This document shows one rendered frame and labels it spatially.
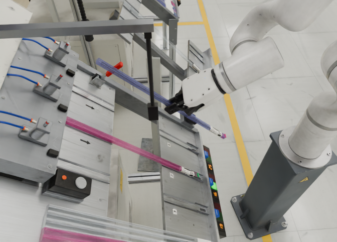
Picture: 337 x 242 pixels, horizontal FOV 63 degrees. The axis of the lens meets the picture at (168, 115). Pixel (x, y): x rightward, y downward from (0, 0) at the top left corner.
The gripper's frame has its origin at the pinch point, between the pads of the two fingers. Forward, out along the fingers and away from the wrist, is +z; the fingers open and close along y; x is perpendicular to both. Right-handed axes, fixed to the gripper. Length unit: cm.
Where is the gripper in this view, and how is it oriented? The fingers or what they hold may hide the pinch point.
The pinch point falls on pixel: (172, 105)
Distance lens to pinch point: 80.6
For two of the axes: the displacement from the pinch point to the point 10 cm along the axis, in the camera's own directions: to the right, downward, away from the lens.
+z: -8.1, 4.1, 4.2
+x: 5.8, 4.8, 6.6
